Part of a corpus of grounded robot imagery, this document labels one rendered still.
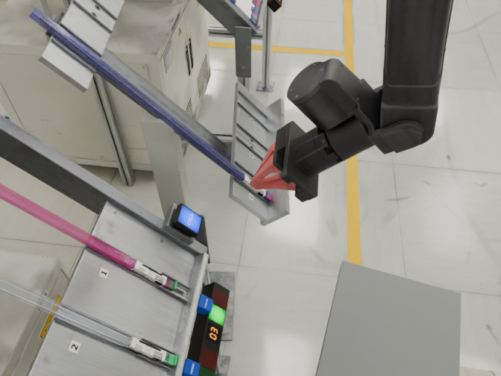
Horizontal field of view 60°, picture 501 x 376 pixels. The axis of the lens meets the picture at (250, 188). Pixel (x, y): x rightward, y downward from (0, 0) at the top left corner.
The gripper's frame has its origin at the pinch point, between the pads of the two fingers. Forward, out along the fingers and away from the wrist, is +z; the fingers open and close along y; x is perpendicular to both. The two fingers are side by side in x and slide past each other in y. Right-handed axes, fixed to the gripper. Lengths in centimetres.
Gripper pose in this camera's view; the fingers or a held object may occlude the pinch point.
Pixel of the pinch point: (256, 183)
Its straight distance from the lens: 65.6
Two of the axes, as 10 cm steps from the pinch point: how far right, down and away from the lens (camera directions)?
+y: -1.3, 7.6, -6.4
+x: 6.9, 5.3, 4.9
